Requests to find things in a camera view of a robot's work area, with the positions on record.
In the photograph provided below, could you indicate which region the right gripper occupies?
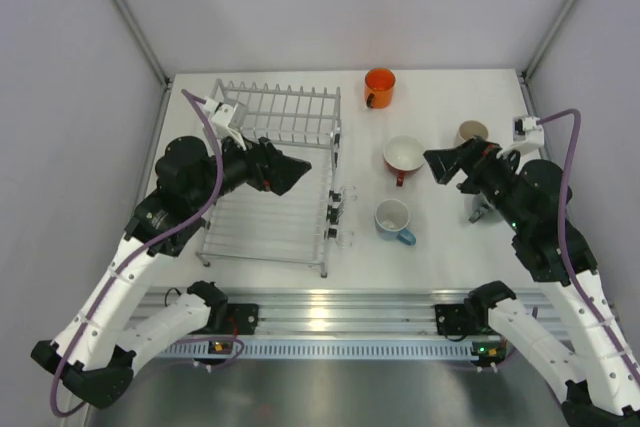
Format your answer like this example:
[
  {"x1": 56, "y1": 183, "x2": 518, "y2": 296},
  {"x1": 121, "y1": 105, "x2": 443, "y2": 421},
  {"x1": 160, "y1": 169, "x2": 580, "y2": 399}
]
[{"x1": 424, "y1": 134, "x2": 528, "y2": 232}]

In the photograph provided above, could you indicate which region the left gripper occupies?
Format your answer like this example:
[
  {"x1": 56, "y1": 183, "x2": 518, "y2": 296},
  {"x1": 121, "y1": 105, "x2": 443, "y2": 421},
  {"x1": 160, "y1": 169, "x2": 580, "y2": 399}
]
[{"x1": 188, "y1": 126, "x2": 310, "y2": 210}]

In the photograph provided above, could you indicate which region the red cup white inside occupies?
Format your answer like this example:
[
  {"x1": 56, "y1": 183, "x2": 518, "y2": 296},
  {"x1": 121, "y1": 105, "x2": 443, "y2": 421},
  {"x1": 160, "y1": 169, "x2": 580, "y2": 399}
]
[{"x1": 383, "y1": 135, "x2": 425, "y2": 187}]

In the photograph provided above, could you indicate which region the grey-green ceramic mug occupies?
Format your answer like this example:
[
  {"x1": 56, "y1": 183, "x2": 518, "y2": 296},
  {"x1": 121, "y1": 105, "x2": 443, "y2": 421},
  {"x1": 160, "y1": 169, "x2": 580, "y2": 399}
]
[{"x1": 468, "y1": 193, "x2": 499, "y2": 224}]

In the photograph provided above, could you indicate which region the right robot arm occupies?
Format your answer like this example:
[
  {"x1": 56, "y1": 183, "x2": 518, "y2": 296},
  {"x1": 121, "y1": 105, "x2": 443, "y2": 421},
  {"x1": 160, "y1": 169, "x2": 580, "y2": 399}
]
[{"x1": 424, "y1": 138, "x2": 639, "y2": 426}]

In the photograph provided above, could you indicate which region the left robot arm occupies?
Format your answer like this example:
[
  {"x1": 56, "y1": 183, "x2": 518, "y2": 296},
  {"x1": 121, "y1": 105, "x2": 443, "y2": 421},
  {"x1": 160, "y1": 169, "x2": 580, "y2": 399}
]
[{"x1": 31, "y1": 136, "x2": 312, "y2": 409}]

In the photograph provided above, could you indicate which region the clear hook upper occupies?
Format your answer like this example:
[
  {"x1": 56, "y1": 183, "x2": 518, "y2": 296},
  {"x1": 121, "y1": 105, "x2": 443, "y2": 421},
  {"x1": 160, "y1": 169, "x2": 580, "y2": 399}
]
[{"x1": 332, "y1": 185, "x2": 358, "y2": 203}]

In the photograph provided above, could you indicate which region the clear hook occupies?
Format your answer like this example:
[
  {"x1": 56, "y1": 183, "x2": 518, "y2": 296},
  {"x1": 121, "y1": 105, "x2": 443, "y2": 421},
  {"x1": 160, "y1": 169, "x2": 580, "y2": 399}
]
[
  {"x1": 335, "y1": 230, "x2": 355, "y2": 248},
  {"x1": 332, "y1": 185, "x2": 358, "y2": 203}
]

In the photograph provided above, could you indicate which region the blue mug white inside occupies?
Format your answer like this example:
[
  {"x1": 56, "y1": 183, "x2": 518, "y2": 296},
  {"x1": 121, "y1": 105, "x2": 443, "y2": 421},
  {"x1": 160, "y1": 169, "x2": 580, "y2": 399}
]
[{"x1": 374, "y1": 199, "x2": 417, "y2": 246}]

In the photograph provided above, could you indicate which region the clear hook lower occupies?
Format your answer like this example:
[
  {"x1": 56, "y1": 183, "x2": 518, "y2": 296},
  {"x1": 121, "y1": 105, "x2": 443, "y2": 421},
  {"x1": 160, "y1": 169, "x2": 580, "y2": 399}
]
[{"x1": 335, "y1": 230, "x2": 355, "y2": 248}]

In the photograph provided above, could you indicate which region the beige handleless cup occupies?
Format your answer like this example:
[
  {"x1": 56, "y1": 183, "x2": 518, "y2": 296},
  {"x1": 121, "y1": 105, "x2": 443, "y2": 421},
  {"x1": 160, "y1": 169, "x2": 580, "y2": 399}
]
[{"x1": 454, "y1": 120, "x2": 489, "y2": 147}]

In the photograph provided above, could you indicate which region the white wire dish rack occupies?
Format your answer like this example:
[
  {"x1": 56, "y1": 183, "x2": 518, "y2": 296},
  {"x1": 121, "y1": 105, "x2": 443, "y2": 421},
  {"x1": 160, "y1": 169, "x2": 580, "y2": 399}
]
[{"x1": 196, "y1": 80, "x2": 344, "y2": 277}]

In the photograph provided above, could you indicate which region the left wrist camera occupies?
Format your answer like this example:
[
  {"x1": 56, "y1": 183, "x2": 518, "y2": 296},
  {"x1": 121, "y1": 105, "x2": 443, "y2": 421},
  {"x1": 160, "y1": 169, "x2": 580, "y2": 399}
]
[{"x1": 203, "y1": 97, "x2": 247, "y2": 145}]

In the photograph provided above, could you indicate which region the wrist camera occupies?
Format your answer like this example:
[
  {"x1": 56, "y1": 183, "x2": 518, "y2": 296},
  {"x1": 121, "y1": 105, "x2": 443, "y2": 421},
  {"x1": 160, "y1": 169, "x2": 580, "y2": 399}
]
[
  {"x1": 203, "y1": 97, "x2": 247, "y2": 145},
  {"x1": 501, "y1": 116, "x2": 545, "y2": 156}
]

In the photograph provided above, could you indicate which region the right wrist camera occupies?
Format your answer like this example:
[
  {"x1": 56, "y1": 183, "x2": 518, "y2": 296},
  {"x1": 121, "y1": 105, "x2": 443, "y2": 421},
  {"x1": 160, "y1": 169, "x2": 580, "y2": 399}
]
[{"x1": 501, "y1": 116, "x2": 545, "y2": 156}]

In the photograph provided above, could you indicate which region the orange mug black handle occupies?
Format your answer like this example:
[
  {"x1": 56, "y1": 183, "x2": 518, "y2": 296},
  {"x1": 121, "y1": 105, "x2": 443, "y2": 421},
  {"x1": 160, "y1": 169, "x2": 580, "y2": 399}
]
[{"x1": 364, "y1": 68, "x2": 396, "y2": 109}]

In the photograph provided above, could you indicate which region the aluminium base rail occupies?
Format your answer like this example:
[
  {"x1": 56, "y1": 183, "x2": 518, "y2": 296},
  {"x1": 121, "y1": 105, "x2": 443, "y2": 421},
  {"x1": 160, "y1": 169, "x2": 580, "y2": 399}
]
[{"x1": 129, "y1": 288, "x2": 571, "y2": 343}]

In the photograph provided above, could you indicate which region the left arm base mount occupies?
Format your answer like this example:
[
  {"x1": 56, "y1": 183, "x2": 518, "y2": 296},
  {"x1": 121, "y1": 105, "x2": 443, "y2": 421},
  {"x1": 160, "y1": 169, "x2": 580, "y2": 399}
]
[{"x1": 187, "y1": 281, "x2": 259, "y2": 336}]

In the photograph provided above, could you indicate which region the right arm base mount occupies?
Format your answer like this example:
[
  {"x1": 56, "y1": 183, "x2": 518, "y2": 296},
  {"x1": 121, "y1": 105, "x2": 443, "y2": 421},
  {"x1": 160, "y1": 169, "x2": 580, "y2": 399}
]
[{"x1": 434, "y1": 281, "x2": 516, "y2": 342}]

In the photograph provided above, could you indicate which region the slotted cable duct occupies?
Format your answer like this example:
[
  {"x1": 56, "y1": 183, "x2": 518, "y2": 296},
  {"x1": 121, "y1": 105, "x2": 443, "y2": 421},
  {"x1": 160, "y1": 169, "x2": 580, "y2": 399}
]
[{"x1": 158, "y1": 339, "x2": 501, "y2": 361}]

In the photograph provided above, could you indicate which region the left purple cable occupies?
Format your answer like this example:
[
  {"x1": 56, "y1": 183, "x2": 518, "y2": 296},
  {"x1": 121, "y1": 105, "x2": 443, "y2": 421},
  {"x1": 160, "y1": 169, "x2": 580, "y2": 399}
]
[{"x1": 49, "y1": 88, "x2": 225, "y2": 418}]

